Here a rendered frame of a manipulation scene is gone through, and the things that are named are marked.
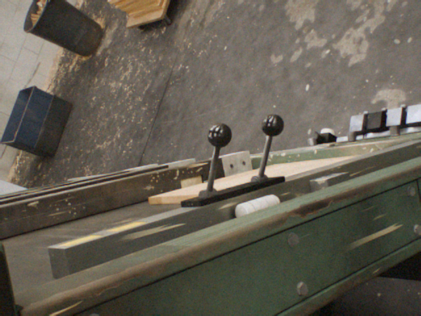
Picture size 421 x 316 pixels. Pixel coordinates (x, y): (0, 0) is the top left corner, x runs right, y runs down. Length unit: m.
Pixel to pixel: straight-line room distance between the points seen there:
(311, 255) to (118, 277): 0.24
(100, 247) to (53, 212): 0.63
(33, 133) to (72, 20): 1.21
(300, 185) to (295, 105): 2.11
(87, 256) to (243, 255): 0.25
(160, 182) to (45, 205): 0.34
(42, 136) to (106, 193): 4.20
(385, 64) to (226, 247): 2.37
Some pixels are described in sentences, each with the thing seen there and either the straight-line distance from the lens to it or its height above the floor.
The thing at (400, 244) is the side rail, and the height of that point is 1.40.
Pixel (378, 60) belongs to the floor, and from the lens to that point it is 2.84.
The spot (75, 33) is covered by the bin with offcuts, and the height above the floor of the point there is 0.26.
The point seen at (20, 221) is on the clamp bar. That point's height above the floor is 1.56.
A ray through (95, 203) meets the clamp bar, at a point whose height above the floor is 1.40.
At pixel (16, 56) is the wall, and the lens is 6.65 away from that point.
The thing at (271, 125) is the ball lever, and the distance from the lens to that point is 0.86.
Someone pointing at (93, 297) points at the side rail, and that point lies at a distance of 0.41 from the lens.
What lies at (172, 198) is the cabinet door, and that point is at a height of 1.31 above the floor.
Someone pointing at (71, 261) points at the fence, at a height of 1.71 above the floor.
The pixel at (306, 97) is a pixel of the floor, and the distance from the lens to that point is 3.02.
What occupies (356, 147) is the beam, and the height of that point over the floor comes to 0.90.
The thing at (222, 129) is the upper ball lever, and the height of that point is 1.56.
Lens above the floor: 2.01
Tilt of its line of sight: 37 degrees down
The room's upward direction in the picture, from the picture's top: 65 degrees counter-clockwise
